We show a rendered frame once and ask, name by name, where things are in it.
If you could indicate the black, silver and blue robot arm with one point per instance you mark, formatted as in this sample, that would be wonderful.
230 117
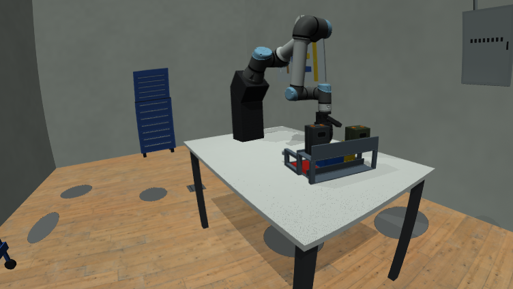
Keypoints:
263 57

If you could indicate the yellow bin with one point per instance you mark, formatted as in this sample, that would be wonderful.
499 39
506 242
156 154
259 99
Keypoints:
349 158

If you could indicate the blue bin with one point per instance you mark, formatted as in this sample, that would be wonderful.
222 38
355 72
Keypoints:
330 161

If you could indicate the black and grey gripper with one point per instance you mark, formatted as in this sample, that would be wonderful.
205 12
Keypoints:
321 118

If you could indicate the black case with orange latches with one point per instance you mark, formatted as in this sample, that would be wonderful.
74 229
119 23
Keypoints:
316 134
354 132

